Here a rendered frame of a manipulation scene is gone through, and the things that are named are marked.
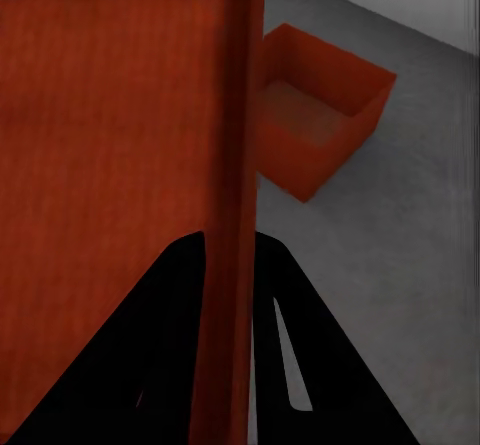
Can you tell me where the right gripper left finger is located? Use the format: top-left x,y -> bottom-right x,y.
6,231 -> 206,445

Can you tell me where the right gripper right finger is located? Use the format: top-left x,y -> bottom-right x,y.
252,232 -> 419,445

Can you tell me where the storage box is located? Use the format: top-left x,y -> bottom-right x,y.
256,24 -> 397,203
0,0 -> 264,445

